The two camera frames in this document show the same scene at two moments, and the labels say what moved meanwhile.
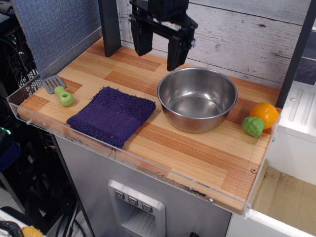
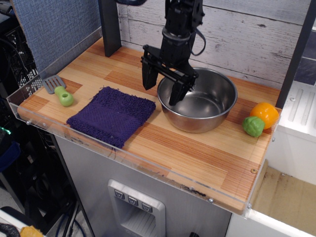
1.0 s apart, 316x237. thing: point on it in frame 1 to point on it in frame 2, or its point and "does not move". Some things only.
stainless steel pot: x=196 y=100 does not move
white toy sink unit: x=284 y=203 does not move
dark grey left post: x=110 y=25 does not move
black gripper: x=168 y=19 to x=172 y=60
